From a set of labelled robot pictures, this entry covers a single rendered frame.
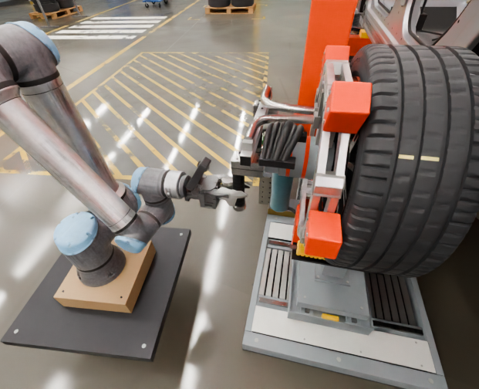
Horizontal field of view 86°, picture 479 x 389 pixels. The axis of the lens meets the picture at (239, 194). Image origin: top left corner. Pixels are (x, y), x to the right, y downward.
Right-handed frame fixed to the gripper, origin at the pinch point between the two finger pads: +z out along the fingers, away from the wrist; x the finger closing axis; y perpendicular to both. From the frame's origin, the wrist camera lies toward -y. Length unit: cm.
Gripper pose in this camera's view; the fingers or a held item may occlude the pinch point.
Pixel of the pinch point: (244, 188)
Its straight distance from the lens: 78.6
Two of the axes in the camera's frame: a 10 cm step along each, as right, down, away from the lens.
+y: 0.3, 7.3, 6.9
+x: -2.2, 6.8, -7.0
